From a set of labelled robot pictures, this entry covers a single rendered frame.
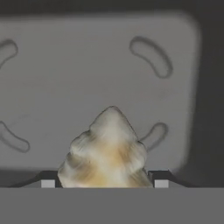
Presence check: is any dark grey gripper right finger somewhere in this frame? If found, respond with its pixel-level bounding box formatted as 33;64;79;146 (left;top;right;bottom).
147;170;196;189

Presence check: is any white browned dumpling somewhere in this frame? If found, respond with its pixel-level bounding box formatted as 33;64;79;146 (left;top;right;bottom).
57;105;154;189

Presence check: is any grey tupperware container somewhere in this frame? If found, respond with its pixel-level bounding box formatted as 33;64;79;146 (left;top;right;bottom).
0;10;203;173

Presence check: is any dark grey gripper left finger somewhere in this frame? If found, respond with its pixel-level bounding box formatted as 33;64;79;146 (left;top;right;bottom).
10;170;63;189

